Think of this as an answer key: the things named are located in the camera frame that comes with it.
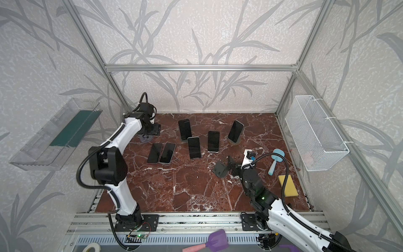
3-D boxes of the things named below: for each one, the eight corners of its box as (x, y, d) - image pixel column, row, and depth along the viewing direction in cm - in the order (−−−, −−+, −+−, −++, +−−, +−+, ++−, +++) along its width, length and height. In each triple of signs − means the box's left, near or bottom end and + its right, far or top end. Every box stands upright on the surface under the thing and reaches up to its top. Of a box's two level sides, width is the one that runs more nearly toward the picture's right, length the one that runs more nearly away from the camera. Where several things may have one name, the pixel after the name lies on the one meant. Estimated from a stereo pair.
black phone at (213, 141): (208, 153, 101) (207, 140, 89) (208, 144, 105) (207, 130, 94) (218, 153, 101) (219, 140, 89) (218, 144, 105) (219, 130, 94)
